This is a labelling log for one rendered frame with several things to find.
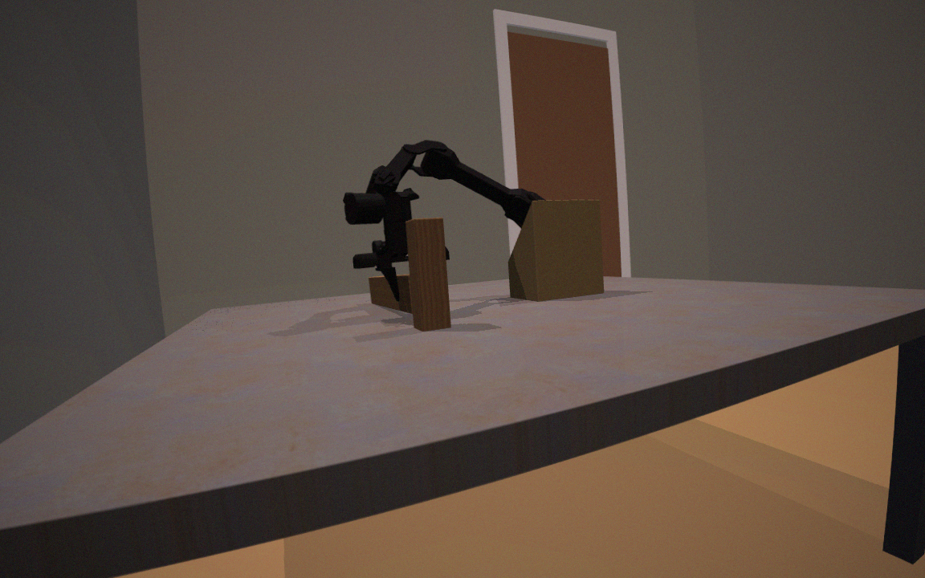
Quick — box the dark wooden post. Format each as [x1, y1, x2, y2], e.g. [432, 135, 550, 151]
[405, 218, 451, 332]

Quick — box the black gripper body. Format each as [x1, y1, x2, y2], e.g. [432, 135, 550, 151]
[352, 221, 409, 269]

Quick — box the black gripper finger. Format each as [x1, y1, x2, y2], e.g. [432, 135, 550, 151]
[376, 267, 399, 301]

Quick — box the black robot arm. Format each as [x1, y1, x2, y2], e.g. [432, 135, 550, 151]
[343, 140, 546, 228]

